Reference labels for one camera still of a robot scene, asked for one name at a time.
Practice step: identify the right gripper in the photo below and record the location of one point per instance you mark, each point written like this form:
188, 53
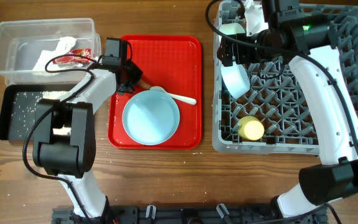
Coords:
226, 46

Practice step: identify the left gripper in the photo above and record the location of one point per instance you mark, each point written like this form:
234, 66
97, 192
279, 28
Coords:
137, 71

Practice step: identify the mint green bowl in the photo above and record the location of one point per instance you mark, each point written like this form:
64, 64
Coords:
232, 29

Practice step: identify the light blue bowl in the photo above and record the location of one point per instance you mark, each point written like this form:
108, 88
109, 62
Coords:
236, 80

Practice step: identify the red snack wrapper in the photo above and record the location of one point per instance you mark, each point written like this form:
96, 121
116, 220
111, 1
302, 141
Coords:
74, 56

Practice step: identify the white napkin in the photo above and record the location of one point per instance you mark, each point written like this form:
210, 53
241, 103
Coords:
65, 44

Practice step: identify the yellow plastic cup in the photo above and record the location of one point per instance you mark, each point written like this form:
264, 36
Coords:
250, 128

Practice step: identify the white rice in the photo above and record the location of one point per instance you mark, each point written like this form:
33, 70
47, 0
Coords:
23, 111

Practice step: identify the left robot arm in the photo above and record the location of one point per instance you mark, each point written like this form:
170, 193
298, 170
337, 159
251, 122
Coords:
61, 145

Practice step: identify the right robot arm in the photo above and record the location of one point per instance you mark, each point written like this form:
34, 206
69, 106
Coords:
308, 46

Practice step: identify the grey dishwasher rack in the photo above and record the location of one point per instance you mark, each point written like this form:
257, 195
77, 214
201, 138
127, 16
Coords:
275, 98

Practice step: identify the red serving tray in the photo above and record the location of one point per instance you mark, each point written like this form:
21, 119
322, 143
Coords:
174, 62

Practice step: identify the light blue plate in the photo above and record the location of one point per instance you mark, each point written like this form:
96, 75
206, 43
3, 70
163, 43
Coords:
151, 117

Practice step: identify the white plastic spoon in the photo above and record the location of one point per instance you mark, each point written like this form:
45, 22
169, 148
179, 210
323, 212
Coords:
184, 99

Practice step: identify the clear plastic bin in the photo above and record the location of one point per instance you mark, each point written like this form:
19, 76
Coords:
22, 43

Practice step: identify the black tray bin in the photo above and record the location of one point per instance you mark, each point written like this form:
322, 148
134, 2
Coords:
8, 99

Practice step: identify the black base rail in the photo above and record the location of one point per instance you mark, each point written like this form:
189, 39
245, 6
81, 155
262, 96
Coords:
131, 214

